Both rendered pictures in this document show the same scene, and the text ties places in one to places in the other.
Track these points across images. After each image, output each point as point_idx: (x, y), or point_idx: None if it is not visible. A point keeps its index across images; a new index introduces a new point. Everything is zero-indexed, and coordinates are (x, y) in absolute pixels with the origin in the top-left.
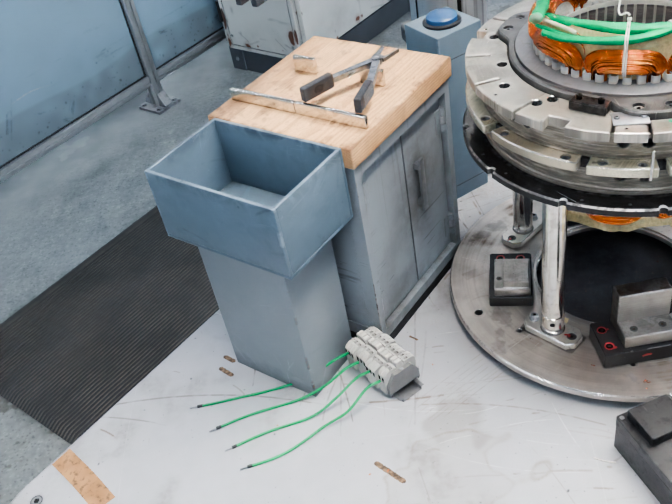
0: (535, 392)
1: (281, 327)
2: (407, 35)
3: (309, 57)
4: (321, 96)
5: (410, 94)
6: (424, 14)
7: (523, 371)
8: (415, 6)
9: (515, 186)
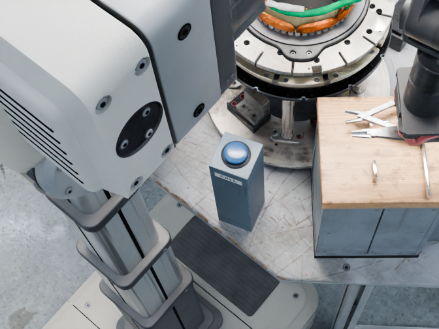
0: (390, 91)
1: None
2: (249, 180)
3: (374, 164)
4: (396, 144)
5: (370, 96)
6: (152, 234)
7: (389, 93)
8: (136, 252)
9: (390, 40)
